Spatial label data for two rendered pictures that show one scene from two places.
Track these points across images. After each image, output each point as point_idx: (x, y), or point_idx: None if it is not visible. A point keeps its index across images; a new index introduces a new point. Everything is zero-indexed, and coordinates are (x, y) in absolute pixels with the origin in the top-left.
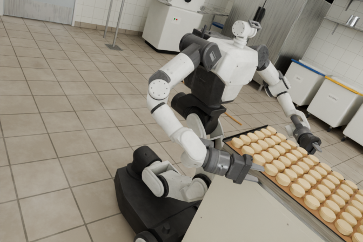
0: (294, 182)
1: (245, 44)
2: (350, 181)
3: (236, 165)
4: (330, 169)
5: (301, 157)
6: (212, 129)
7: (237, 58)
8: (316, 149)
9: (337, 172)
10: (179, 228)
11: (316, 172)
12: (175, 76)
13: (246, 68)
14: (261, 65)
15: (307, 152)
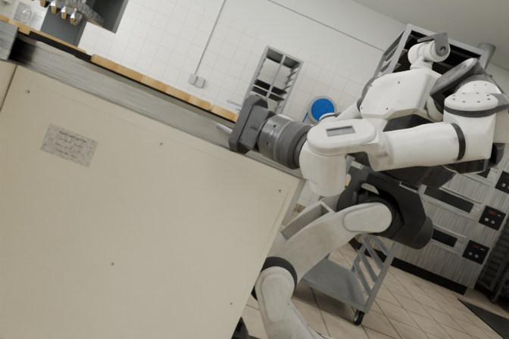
0: (210, 110)
1: (412, 66)
2: (156, 79)
3: None
4: (192, 94)
5: (234, 115)
6: (344, 207)
7: (378, 78)
8: (237, 120)
9: (180, 90)
10: None
11: None
12: (343, 111)
13: (383, 88)
14: (435, 88)
15: (238, 114)
